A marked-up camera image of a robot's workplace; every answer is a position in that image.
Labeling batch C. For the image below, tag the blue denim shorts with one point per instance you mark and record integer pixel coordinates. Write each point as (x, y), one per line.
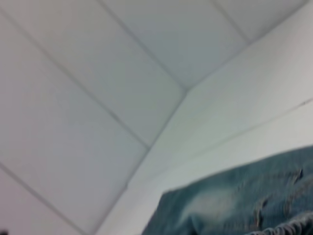
(232, 200)

